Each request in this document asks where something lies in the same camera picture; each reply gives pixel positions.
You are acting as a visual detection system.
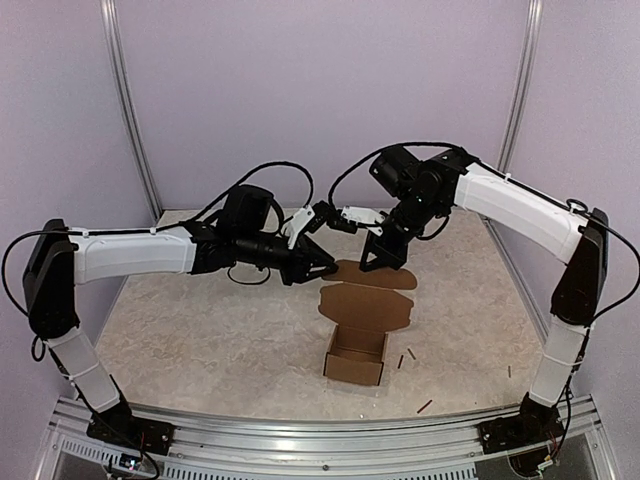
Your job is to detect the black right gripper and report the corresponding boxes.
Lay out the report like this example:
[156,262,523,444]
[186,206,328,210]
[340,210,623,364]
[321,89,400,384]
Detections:
[358,190,444,271]

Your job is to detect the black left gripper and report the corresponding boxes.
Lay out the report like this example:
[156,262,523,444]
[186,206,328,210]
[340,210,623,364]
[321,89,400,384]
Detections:
[237,229,340,287]

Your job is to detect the brown cardboard box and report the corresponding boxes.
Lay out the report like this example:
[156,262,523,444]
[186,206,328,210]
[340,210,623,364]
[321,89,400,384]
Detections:
[318,260,417,386]

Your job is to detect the right robot arm white sleeve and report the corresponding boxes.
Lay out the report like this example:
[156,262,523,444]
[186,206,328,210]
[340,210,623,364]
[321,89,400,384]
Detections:
[368,143,611,426]

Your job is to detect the robot arm white sleeve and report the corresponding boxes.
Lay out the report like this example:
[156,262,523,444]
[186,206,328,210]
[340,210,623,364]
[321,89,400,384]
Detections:
[368,143,611,426]
[23,185,297,414]

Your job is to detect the left robot arm white sleeve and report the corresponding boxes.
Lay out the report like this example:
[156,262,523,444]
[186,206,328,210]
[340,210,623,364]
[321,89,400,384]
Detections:
[23,185,297,414]

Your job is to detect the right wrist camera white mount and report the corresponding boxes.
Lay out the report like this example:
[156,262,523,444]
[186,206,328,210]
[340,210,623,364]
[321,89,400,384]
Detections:
[333,206,385,236]

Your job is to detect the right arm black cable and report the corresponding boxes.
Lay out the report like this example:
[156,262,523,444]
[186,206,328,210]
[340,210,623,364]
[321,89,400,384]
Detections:
[327,141,640,321]

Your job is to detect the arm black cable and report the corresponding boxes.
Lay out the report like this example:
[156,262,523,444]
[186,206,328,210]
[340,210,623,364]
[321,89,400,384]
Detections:
[327,141,640,321]
[1,160,316,361]

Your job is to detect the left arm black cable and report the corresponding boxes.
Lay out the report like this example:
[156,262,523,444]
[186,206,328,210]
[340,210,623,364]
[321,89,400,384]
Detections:
[1,160,316,361]

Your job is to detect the front aluminium frame rail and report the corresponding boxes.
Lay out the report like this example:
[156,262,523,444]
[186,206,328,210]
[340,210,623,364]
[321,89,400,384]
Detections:
[26,396,621,479]

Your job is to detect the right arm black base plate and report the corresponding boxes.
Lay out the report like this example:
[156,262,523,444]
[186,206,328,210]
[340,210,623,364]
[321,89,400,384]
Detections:
[477,414,564,454]

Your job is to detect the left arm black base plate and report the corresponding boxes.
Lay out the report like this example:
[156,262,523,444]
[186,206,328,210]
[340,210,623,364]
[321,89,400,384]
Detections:
[87,405,175,455]

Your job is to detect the right aluminium frame post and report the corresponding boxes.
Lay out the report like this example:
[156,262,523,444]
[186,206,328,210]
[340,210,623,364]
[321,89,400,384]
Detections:
[497,0,544,173]

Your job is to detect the aluminium frame post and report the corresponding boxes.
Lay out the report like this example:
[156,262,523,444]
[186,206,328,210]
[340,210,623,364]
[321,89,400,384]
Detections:
[99,0,164,221]
[497,0,544,173]

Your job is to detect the left aluminium frame post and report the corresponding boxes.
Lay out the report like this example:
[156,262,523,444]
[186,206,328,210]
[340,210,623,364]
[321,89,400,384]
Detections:
[99,0,164,221]

